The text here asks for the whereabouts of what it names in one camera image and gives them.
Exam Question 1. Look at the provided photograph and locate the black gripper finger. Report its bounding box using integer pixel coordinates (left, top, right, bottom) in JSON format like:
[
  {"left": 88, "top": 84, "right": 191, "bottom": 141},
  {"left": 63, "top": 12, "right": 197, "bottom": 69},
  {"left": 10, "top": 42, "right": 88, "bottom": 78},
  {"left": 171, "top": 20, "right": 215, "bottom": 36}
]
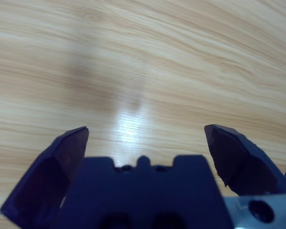
[
  {"left": 0, "top": 126, "right": 89, "bottom": 227},
  {"left": 204, "top": 124, "right": 286, "bottom": 198}
]

